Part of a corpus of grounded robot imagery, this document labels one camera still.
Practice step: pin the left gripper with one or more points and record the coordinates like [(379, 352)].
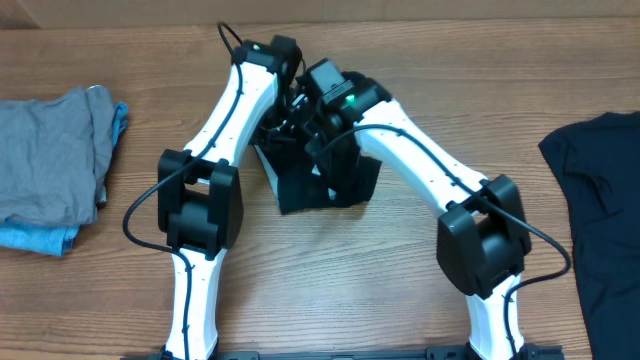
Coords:
[(275, 145)]

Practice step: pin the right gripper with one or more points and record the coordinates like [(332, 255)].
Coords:
[(347, 176)]

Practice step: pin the black shirt pile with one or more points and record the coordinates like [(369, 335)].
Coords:
[(596, 164)]

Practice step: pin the grey folded shirt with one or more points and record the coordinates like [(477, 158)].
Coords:
[(54, 157)]

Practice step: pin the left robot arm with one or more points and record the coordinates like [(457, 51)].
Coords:
[(200, 206)]

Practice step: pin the black shorts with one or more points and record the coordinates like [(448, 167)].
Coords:
[(310, 190)]

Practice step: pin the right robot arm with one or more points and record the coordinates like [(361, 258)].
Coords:
[(482, 238)]

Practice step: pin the blue folded shirt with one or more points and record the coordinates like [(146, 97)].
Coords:
[(56, 240)]

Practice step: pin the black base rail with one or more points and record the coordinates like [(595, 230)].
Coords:
[(458, 352)]

